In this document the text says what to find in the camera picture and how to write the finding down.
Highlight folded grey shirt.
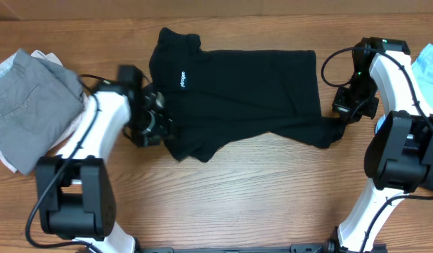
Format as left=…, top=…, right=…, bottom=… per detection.
left=0, top=48, right=86, bottom=176

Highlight black t-shirt with white logo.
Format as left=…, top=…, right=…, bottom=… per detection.
left=149, top=28, right=345, bottom=162

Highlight light blue garment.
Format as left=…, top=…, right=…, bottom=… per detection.
left=374, top=42, right=433, bottom=134

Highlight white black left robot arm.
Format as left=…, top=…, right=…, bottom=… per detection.
left=25, top=65, right=176, bottom=252

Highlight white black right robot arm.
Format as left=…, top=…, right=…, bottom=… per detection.
left=315, top=37, right=433, bottom=252

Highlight folded white garment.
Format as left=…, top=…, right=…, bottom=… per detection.
left=0, top=49, right=93, bottom=174

